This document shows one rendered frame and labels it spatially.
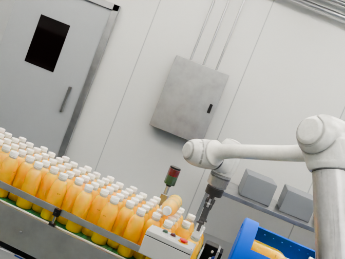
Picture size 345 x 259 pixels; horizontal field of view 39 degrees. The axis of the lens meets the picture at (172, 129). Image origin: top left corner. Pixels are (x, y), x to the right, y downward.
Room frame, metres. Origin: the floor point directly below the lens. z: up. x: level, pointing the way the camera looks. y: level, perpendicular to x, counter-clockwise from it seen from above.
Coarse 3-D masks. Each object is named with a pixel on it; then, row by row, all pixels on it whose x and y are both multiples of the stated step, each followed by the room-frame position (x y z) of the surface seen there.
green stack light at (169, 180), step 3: (165, 177) 2.57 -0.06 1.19; (168, 177) 2.55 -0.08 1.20; (171, 177) 2.55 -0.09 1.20; (174, 177) 2.55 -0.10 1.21; (165, 180) 2.56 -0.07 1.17; (168, 180) 2.55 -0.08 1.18; (171, 180) 2.55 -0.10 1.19; (174, 180) 2.55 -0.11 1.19; (168, 183) 2.55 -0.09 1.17; (171, 183) 2.55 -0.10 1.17; (174, 183) 2.56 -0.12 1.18
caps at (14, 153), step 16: (0, 128) 2.50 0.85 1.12; (0, 144) 2.26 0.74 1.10; (16, 144) 2.31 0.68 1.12; (32, 144) 2.44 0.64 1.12; (32, 160) 2.19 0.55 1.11; (64, 160) 2.43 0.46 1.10; (64, 176) 2.11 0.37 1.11; (96, 176) 2.36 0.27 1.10; (112, 192) 2.20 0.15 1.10; (128, 192) 2.29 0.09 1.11; (144, 208) 2.12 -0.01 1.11
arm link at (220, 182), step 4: (212, 172) 2.00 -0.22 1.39; (212, 176) 2.00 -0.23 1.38; (216, 176) 1.98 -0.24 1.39; (220, 176) 1.98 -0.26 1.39; (208, 180) 2.01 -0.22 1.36; (212, 180) 1.99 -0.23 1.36; (216, 180) 1.98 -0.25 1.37; (220, 180) 1.98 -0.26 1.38; (224, 180) 1.98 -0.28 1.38; (228, 180) 2.00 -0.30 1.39; (212, 184) 1.99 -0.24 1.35; (216, 184) 1.98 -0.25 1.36; (220, 184) 1.98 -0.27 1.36; (224, 184) 1.99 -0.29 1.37; (216, 188) 1.99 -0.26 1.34; (220, 188) 1.98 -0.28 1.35; (224, 188) 1.99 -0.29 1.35
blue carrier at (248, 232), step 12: (240, 228) 2.22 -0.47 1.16; (252, 228) 2.08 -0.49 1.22; (240, 240) 2.03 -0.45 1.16; (252, 240) 2.03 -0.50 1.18; (264, 240) 2.26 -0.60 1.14; (276, 240) 2.23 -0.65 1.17; (288, 240) 2.20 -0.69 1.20; (240, 252) 2.01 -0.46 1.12; (252, 252) 2.01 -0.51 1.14; (288, 252) 2.24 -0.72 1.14; (300, 252) 2.22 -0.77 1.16; (312, 252) 2.19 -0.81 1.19
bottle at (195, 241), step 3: (192, 237) 2.01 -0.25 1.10; (189, 240) 2.01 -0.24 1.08; (192, 240) 2.01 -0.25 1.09; (195, 240) 2.01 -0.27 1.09; (198, 240) 2.01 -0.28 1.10; (195, 243) 2.00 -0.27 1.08; (198, 243) 2.01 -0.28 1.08; (195, 246) 2.00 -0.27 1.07; (198, 246) 2.01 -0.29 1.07; (195, 249) 1.99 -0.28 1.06; (198, 249) 2.01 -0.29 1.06; (195, 252) 1.99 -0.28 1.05; (192, 255) 1.99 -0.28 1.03; (195, 255) 2.00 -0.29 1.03; (192, 258) 1.99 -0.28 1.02; (195, 258) 2.01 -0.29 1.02
